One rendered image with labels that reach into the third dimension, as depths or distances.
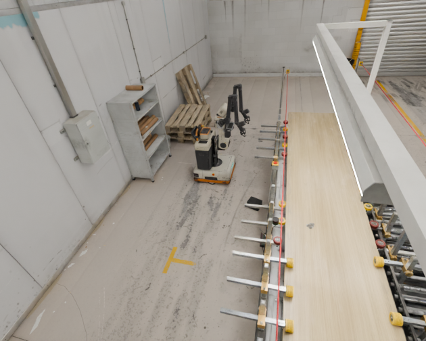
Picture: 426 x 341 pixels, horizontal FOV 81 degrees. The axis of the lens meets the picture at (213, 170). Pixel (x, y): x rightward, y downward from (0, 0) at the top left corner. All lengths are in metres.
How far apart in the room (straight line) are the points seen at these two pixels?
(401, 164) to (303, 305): 1.60
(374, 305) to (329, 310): 0.33
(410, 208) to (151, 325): 2.88
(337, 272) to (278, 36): 8.26
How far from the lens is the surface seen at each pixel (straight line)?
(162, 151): 5.37
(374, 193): 0.90
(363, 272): 2.53
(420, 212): 0.70
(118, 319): 3.39
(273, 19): 9.59
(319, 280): 2.37
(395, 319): 2.32
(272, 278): 2.62
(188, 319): 3.16
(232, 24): 9.76
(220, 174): 4.28
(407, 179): 0.78
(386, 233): 2.94
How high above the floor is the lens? 2.89
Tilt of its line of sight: 37 degrees down
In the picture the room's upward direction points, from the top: 6 degrees counter-clockwise
